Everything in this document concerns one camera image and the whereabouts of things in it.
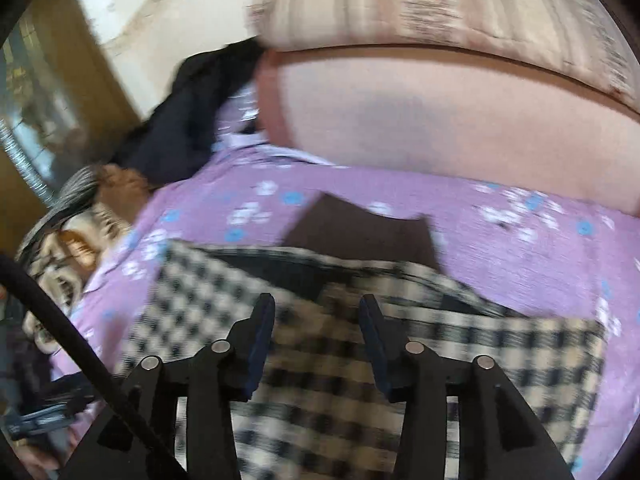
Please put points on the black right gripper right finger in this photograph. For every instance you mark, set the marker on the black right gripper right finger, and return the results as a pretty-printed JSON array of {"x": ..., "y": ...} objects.
[{"x": 406, "y": 370}]

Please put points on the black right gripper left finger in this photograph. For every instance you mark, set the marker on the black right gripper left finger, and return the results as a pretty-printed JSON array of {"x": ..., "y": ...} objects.
[{"x": 229, "y": 368}]

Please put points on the black cream plaid jacket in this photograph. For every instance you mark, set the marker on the black cream plaid jacket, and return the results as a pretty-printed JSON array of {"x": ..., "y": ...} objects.
[{"x": 316, "y": 413}]

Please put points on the tan striped fuzzy garment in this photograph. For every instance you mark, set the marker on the tan striped fuzzy garment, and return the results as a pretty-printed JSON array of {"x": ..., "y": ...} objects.
[{"x": 69, "y": 254}]

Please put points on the purple floral bed sheet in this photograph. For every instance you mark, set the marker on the purple floral bed sheet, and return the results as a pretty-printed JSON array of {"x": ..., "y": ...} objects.
[{"x": 532, "y": 252}]

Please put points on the brown fuzzy garment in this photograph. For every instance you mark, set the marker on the brown fuzzy garment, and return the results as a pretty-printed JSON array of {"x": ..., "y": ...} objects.
[{"x": 123, "y": 191}]

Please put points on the grey knitted garment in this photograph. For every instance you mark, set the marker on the grey knitted garment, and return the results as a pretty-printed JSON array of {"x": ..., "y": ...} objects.
[{"x": 76, "y": 195}]

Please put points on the dark navy garment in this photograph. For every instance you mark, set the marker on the dark navy garment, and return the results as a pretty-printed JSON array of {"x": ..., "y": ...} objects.
[{"x": 177, "y": 140}]

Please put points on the beige striped pillow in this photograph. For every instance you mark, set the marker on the beige striped pillow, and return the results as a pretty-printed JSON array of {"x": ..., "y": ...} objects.
[{"x": 578, "y": 39}]

